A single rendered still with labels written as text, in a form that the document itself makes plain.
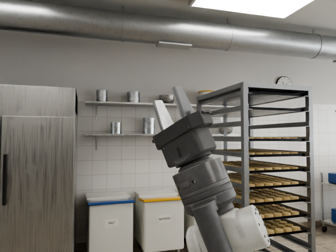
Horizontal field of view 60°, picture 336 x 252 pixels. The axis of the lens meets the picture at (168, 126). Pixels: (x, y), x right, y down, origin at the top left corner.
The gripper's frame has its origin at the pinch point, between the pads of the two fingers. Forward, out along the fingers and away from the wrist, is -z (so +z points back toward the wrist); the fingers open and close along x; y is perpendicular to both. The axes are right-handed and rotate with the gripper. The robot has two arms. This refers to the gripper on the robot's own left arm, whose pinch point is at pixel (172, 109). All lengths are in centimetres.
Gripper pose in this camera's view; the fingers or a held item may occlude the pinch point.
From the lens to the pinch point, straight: 52.0
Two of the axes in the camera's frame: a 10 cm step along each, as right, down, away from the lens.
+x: 6.5, -4.1, -6.5
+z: 3.6, 9.1, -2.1
